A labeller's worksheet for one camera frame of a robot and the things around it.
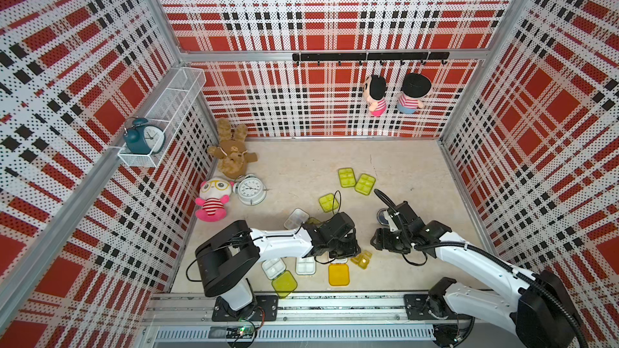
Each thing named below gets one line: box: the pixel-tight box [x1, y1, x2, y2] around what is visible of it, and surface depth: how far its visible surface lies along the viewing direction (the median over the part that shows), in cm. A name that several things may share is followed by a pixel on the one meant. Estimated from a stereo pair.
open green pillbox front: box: [261, 257, 298, 299], surface depth 82 cm
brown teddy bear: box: [207, 118, 258, 179], surface depth 107 cm
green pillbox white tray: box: [354, 173, 377, 196], surface depth 106 cm
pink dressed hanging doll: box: [363, 74, 388, 117], surface depth 97 cm
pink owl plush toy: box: [195, 177, 234, 223], surface depth 95 cm
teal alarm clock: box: [123, 116, 167, 155], surface depth 64 cm
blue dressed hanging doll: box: [396, 72, 432, 115], surface depth 100 cm
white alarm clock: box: [232, 174, 268, 207], surface depth 100 cm
